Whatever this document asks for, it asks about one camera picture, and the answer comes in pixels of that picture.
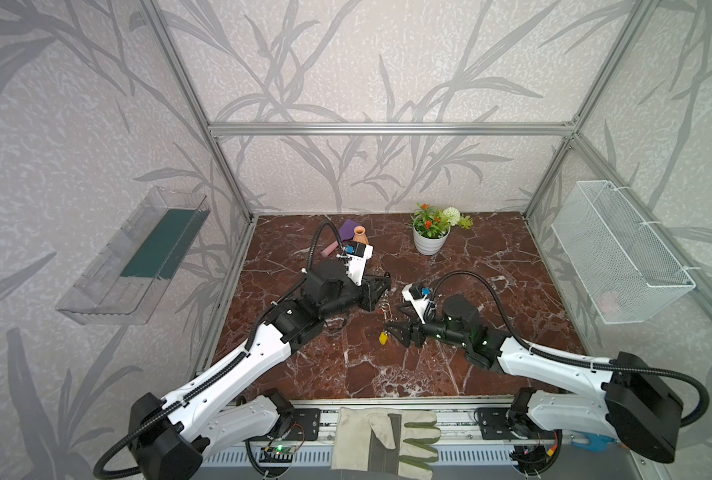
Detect left circuit board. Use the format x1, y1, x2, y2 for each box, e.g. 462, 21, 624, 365
259, 445, 298, 464

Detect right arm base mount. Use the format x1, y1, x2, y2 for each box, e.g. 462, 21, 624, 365
473, 407, 515, 441

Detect orange ribbed vase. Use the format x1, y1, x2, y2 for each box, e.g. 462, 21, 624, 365
353, 225, 369, 245

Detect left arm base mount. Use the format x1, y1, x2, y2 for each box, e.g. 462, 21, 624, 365
268, 408, 322, 442

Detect right circuit board wires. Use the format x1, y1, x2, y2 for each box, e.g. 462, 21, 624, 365
510, 440, 562, 475

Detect blue garden hand fork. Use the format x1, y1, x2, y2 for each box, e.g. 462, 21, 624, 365
570, 433, 616, 452

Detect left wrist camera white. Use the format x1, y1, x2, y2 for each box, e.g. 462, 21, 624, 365
339, 241, 374, 286

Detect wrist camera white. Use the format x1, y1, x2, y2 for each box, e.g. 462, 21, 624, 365
400, 281, 432, 323
339, 241, 374, 286

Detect white wire mesh basket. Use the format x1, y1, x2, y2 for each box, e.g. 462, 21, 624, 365
552, 180, 696, 325

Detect clear plastic wall shelf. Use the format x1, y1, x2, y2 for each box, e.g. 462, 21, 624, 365
56, 187, 211, 326

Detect beige green work glove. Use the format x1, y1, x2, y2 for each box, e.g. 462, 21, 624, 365
331, 408, 441, 479

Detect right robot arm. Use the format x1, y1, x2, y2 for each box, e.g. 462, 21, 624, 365
385, 272, 710, 464

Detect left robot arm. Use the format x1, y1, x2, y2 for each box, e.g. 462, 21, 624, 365
93, 239, 392, 479

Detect white pot artificial plant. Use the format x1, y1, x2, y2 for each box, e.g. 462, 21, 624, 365
411, 203, 474, 256

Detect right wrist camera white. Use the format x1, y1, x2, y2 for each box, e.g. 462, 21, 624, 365
400, 281, 432, 323

